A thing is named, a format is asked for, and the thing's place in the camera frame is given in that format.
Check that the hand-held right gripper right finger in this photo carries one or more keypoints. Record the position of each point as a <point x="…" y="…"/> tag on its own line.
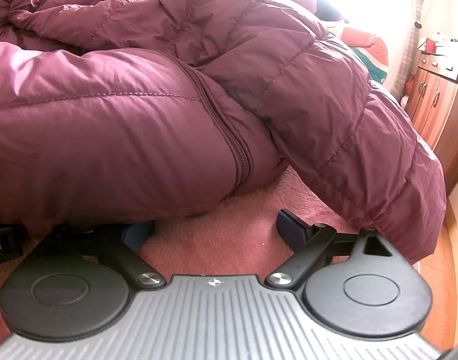
<point x="292" y="228"/>

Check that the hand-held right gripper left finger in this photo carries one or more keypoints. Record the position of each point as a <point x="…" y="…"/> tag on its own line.
<point x="139" y="234"/>

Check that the maroon down jacket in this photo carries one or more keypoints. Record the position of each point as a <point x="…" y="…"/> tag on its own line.
<point x="139" y="120"/>

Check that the pink bed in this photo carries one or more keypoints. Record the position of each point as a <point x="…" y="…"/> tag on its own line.
<point x="221" y="225"/>

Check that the wooden cabinet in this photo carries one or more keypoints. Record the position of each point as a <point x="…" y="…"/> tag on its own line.
<point x="431" y="93"/>

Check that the orange teal printed blanket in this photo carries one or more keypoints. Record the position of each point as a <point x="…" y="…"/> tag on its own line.
<point x="367" y="45"/>

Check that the grey patterned curtain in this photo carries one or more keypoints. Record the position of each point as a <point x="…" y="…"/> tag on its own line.
<point x="409" y="52"/>

